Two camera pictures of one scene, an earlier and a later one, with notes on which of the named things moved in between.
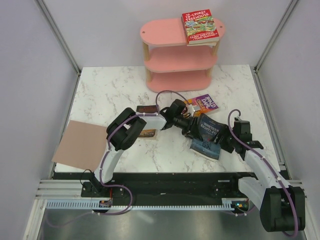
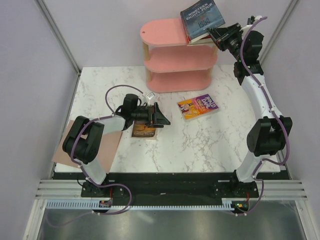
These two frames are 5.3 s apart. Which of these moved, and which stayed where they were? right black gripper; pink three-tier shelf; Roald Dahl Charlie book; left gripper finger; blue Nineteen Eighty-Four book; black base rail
Moved: right black gripper; blue Nineteen Eighty-Four book; left gripper finger
Stayed: black base rail; pink three-tier shelf; Roald Dahl Charlie book
